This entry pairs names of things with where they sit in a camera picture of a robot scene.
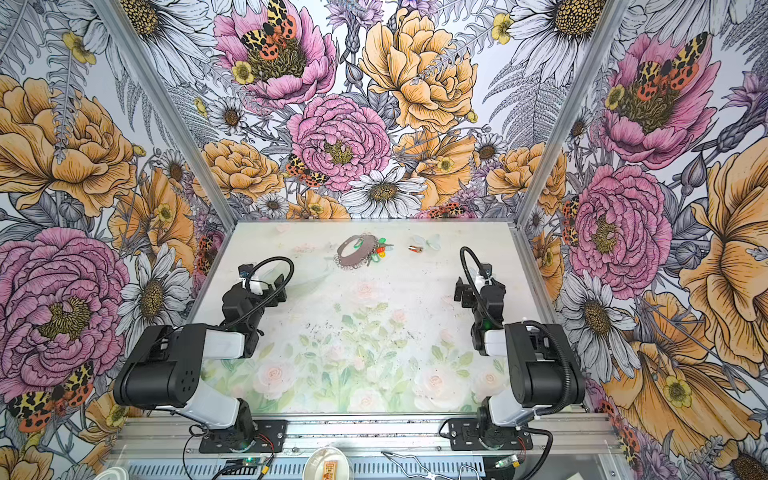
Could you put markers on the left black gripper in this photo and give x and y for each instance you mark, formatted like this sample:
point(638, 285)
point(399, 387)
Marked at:
point(264, 298)

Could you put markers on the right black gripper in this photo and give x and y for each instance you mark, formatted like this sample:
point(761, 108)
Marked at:
point(472, 298)

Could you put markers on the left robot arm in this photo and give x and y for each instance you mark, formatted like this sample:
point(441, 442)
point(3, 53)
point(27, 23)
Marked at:
point(163, 372)

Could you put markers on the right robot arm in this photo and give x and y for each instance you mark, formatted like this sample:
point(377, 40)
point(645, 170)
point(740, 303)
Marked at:
point(542, 371)

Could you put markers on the bunch of coloured keys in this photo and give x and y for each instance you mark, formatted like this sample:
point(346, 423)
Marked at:
point(380, 250)

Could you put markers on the white round dish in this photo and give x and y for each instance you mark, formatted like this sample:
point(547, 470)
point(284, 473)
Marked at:
point(328, 463)

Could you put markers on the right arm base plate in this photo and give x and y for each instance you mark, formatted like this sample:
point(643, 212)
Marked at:
point(470, 434)

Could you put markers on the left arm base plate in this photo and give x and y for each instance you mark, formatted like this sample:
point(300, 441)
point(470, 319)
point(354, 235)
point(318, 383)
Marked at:
point(265, 436)

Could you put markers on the aluminium front rail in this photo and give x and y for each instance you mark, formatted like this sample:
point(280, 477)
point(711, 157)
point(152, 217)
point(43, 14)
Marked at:
point(161, 436)

